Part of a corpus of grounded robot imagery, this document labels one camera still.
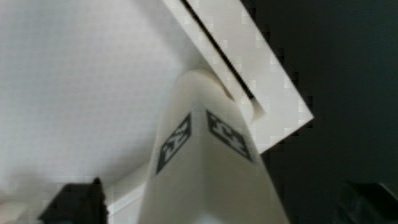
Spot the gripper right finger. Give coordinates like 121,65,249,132
336,182,398,224

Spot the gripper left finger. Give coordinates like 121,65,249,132
39,179,108,224

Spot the white desk top tray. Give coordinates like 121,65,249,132
0,0,265,224

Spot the white front fence bar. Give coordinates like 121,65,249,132
164,0,313,151

